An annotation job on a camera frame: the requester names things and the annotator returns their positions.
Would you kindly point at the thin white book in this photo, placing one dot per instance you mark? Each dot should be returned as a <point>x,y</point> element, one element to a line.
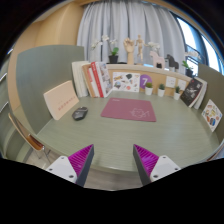
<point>92,83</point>

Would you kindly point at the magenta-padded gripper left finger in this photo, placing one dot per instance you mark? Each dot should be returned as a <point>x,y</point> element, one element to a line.
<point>63,166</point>

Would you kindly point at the black cover book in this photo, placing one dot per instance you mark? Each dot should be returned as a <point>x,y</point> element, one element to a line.
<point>190,92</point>

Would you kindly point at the wooden artist mannequin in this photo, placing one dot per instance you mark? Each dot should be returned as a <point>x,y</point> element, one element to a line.
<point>140,45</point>

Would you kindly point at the white wall socket plate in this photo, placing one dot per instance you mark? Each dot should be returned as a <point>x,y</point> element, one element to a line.
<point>181,85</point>
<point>170,82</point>

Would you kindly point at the purple round number sign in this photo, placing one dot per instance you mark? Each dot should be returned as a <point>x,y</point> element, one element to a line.
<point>144,81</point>

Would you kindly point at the brown cover book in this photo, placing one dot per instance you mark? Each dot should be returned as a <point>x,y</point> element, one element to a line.
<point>87,78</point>

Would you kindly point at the dark grey computer mouse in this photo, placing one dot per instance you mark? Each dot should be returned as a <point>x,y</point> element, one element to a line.
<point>80,113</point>

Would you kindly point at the white orchid in black pot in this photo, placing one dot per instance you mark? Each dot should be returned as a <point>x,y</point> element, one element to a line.
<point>153,46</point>
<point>113,59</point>
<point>189,71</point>

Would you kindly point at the white sticker sheet poster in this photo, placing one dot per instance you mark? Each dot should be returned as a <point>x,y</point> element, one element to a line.
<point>126,82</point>

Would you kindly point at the pink wooden horse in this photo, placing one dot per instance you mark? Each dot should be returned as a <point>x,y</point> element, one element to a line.
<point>156,60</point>

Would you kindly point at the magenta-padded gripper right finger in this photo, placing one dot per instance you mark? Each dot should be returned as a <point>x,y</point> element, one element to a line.
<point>163,166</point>

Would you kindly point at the window with dark frame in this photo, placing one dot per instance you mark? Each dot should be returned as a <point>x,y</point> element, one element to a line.
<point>187,33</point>

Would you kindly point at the small succulent in white pot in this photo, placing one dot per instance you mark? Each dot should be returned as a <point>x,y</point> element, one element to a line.
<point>177,95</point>
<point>148,90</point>
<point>161,92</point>

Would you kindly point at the wooden hand model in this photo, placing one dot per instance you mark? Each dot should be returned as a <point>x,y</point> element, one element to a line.
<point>129,48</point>

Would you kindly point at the white books stack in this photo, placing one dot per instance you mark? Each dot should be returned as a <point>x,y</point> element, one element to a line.
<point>78,78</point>

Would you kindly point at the red spine book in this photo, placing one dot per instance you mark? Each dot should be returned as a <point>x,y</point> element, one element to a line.
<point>97,78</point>

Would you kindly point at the white grey curtain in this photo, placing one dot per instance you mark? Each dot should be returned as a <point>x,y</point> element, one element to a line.
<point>126,23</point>

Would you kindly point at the beige paperback book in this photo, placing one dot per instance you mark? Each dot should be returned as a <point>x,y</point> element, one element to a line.
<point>60,99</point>

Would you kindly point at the colourful sticker card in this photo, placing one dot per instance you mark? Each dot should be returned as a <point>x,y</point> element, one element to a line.
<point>211,115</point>

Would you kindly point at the maroon mouse pad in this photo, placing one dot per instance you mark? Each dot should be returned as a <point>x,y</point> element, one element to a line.
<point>128,109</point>

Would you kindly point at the black wooden horse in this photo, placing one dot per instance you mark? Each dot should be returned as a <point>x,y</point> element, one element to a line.
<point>172,62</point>

